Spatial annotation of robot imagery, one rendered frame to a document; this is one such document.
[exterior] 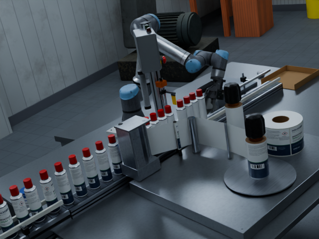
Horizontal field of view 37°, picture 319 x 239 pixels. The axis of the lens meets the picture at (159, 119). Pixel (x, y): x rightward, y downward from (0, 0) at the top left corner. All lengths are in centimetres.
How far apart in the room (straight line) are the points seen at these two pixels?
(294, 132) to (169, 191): 63
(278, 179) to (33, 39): 441
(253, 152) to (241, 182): 15
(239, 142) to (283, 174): 25
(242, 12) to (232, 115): 527
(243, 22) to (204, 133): 537
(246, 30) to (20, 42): 350
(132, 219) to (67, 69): 446
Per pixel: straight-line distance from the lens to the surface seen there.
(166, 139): 236
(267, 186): 206
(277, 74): 344
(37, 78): 607
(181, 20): 615
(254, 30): 759
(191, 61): 258
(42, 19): 611
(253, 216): 192
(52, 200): 215
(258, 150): 204
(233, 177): 214
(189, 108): 256
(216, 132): 230
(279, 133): 224
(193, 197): 206
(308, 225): 295
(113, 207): 220
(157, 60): 238
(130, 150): 218
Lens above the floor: 201
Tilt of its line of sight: 23 degrees down
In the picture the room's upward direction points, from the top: 10 degrees counter-clockwise
